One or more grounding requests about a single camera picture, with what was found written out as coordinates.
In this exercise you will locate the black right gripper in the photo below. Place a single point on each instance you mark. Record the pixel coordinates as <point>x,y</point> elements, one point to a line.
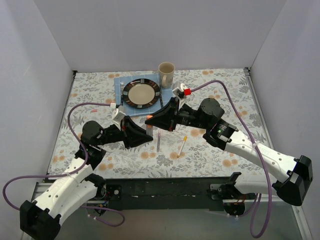
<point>175,116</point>

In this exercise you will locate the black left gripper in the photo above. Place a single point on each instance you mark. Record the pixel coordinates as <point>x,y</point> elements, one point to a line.
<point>125,132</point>

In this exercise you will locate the purple pen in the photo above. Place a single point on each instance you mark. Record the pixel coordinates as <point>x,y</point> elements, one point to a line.
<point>158,141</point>

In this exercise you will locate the white marker with yellow tip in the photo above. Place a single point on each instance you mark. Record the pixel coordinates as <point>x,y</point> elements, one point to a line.
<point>181,149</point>

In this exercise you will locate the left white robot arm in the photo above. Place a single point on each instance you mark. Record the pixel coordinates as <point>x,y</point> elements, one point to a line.
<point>43,217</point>

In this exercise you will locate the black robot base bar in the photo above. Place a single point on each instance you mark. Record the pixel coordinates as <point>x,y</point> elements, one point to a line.
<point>167,193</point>

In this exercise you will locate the light blue checked placemat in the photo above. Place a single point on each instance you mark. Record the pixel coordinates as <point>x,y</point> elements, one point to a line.
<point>166,94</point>

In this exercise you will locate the dark striped rim dinner plate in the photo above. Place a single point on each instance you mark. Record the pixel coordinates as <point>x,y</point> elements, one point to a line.
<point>141,93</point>

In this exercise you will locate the beige floral ceramic mug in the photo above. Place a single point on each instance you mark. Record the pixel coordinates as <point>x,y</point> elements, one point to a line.
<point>166,73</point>

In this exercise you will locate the black handled table knife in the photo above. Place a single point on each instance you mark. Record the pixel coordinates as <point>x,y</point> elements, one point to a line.
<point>161,98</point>

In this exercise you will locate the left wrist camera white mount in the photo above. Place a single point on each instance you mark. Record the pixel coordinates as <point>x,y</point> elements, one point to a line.
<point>118,113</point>

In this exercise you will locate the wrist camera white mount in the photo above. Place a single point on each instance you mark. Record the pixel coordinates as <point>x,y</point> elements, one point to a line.
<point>182,92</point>
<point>118,113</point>

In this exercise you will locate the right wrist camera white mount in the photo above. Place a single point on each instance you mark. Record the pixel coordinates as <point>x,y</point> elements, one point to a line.
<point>182,92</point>

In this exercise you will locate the black handled fork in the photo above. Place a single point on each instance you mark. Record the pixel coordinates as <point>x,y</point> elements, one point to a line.
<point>121,92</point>

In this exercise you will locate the aluminium frame rail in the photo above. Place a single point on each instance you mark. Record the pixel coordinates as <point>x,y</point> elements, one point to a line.
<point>297,210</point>

